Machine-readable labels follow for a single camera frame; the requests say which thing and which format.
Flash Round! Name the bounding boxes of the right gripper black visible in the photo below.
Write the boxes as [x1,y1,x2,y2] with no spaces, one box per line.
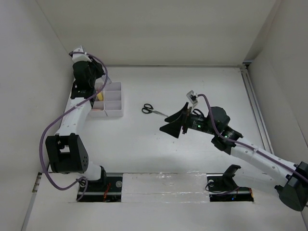
[159,102,218,138]

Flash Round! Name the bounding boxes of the yellow highlighter body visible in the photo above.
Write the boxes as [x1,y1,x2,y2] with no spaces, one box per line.
[96,92,103,102]

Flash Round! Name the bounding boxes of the black-handled scissors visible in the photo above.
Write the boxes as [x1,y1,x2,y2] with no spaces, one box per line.
[141,103,167,117]

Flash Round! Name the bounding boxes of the clear blue-capped glue bottle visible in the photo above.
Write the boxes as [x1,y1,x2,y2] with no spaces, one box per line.
[102,75,112,85]

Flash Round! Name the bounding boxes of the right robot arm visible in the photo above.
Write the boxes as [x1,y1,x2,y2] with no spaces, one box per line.
[160,104,308,211]

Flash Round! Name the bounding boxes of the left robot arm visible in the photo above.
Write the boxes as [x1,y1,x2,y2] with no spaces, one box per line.
[45,59,107,191]

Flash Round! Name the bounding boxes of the white six-compartment organizer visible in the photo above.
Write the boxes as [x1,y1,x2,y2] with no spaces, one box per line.
[89,82,124,118]

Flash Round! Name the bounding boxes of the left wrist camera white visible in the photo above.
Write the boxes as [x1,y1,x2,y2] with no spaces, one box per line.
[69,45,90,63]

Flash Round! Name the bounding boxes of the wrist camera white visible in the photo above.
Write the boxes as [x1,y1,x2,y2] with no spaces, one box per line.
[69,45,90,63]
[186,90,198,109]

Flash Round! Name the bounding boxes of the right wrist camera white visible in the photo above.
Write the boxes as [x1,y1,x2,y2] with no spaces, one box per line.
[186,90,198,109]

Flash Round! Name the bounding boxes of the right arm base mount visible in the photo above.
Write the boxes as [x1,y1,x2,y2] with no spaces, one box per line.
[205,165,254,202]

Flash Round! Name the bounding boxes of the aluminium rail right side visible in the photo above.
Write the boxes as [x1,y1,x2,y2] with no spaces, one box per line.
[240,63,274,154]

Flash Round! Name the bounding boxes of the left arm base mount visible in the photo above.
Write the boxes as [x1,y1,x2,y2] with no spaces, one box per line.
[77,173,123,203]

